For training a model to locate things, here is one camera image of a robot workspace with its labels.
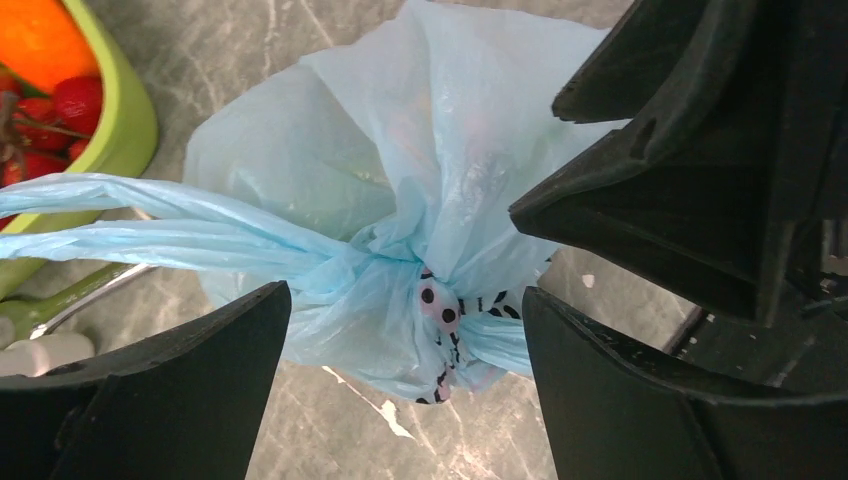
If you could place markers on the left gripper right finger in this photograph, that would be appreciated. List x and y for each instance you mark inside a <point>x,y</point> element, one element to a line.
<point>616,408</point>

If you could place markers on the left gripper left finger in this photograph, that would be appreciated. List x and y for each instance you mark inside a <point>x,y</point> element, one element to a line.
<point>186,403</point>

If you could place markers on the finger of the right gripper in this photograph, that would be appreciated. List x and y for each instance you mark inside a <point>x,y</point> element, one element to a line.
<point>726,182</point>

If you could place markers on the light blue plastic bag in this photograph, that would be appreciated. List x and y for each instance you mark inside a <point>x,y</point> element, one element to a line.
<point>374,179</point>

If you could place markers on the red fake strawberry bunch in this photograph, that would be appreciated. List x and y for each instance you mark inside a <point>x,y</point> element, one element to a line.
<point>42,135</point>

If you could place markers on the orange fake carrot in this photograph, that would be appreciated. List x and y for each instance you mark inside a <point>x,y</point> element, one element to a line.
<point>42,44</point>

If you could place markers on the silver wrench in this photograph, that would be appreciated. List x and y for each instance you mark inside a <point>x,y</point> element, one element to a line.
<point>25,318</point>

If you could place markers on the green plastic fruit basket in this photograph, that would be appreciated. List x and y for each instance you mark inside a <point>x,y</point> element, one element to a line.
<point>123,144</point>

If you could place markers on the white pvc pipe frame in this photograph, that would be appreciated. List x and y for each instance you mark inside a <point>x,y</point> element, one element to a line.
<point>36,357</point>

